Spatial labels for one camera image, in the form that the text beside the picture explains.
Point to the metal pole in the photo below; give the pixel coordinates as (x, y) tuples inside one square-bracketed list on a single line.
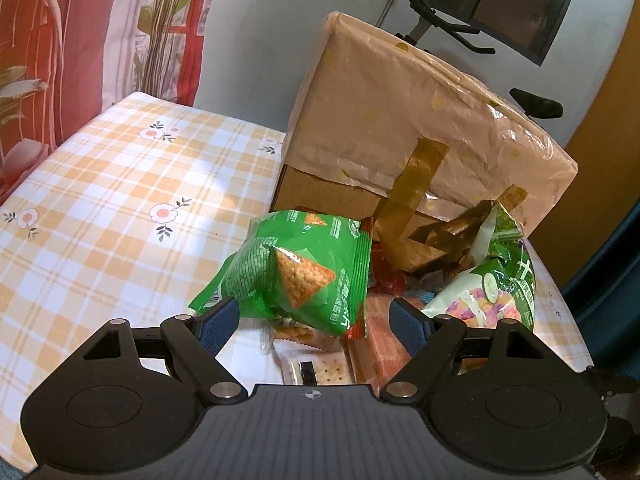
[(384, 7)]

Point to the clear square cracker packet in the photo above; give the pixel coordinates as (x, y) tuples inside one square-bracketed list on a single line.
[(325, 367)]

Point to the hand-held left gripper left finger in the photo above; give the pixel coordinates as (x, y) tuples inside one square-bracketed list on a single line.
[(217, 327)]

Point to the orange checked floral tablecloth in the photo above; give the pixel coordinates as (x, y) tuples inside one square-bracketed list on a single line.
[(125, 210)]

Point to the green triangle chip bag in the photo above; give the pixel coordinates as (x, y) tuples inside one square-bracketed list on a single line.
[(300, 260)]

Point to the orange wooden panel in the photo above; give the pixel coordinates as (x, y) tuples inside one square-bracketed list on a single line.
[(607, 135)]

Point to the white green vegetable cracker bag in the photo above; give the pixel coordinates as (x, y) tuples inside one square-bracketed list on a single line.
[(500, 280)]

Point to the red snack packet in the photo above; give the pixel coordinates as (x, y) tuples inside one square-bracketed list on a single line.
[(387, 275)]

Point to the clear brown snack packet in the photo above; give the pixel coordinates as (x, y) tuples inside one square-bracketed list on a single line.
[(297, 332)]

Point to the orange snack packet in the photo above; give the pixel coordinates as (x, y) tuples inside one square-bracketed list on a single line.
[(380, 345)]

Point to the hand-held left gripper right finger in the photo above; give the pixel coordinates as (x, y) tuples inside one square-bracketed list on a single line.
[(405, 327)]

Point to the dark framed window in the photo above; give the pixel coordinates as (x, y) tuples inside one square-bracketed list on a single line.
[(515, 0)]

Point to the red white floral curtain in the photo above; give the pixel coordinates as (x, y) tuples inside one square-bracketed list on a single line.
[(75, 35)]

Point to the cardboard box with plastic liner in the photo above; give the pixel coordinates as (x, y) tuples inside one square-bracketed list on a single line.
[(400, 110)]

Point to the black exercise bike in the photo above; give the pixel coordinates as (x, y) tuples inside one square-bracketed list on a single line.
[(430, 10)]

